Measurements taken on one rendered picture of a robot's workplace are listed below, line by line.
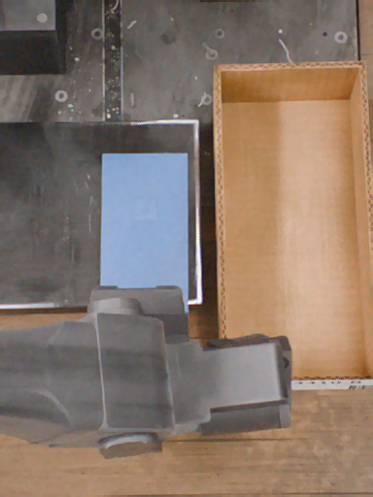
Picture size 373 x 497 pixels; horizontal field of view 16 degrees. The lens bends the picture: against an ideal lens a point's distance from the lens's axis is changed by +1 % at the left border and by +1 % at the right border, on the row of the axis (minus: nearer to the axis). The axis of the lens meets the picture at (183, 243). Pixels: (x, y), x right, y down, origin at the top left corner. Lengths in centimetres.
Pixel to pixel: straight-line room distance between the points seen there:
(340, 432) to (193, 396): 26
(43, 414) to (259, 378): 16
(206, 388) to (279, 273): 27
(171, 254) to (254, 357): 26
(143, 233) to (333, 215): 16
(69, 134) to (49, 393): 41
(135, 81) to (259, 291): 21
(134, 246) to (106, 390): 33
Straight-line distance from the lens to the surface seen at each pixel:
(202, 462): 103
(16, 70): 112
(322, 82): 108
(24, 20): 106
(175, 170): 107
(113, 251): 105
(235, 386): 80
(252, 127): 110
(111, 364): 74
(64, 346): 72
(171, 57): 113
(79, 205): 106
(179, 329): 88
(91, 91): 112
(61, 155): 108
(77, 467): 104
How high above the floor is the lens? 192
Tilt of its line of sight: 73 degrees down
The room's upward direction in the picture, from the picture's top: 2 degrees counter-clockwise
